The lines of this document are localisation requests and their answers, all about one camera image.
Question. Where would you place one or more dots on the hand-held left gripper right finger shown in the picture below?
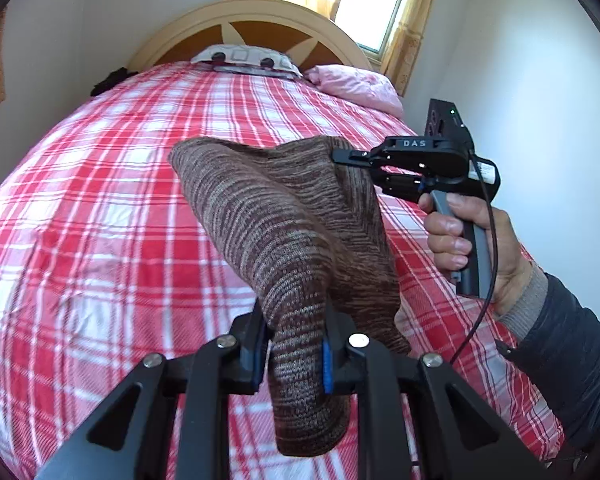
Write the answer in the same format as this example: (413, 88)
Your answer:
(328, 365)

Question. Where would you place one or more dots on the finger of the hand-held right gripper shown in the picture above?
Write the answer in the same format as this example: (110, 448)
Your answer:
(395, 184)
(352, 157)

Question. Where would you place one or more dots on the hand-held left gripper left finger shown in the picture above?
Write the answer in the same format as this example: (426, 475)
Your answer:
(250, 355)

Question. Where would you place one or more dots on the brown striped knit sweater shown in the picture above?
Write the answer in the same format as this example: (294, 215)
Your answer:
(280, 230)

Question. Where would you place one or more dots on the person's right forearm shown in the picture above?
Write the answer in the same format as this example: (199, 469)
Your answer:
(570, 350)

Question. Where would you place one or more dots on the person's right hand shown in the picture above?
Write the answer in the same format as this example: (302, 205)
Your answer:
(510, 255)

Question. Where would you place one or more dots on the pink pillow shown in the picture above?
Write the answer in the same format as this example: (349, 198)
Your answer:
(355, 85)

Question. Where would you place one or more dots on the dark patterned pillow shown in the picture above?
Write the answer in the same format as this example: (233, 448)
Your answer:
(260, 70)

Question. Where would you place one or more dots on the white patterned pillow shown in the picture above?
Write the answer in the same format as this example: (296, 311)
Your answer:
(240, 54)

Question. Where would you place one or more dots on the bright window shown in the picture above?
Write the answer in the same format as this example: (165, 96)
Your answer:
(370, 5)

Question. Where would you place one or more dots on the red plaid bed sheet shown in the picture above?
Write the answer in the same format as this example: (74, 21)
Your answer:
(105, 210)

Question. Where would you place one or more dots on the cream and brown headboard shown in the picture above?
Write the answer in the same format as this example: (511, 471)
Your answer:
(180, 25)

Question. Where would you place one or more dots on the dark cloth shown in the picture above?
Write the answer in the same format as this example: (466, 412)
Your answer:
(110, 80)

